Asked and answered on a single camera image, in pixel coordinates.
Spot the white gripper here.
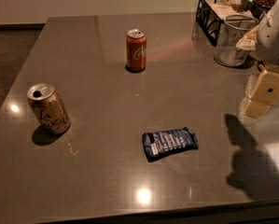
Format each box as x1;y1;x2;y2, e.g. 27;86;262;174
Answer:
242;0;279;119

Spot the red coke can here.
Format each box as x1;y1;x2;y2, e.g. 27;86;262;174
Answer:
126;29;146;72

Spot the orange La Croix can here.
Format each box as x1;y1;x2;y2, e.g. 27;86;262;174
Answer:
27;83;70;135

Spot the clear glass jar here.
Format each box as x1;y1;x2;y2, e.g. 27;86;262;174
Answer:
214;14;258;67

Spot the blue snack bar wrapper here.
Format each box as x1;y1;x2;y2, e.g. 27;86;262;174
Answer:
142;127;199;161

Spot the black wire basket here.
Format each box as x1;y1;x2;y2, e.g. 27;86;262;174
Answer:
196;0;252;47

